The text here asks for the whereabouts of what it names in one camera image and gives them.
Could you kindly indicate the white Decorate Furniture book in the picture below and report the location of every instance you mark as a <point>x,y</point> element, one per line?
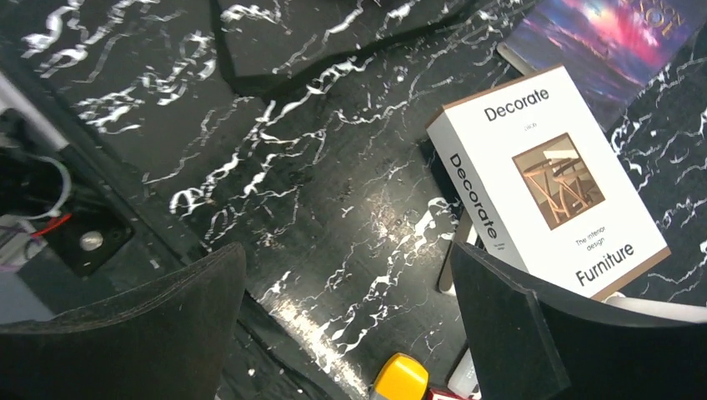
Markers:
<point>543,188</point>

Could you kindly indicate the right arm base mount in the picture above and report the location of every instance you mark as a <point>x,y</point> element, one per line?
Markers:
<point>61,237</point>

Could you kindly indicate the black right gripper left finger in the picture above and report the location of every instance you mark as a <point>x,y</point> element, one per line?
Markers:
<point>165,339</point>

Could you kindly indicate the red white eraser box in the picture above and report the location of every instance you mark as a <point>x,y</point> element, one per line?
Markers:
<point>440,394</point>

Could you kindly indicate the purple galaxy cover book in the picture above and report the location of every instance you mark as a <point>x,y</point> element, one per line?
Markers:
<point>611,49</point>

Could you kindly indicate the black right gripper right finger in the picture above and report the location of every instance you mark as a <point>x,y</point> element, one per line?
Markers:
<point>530,339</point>

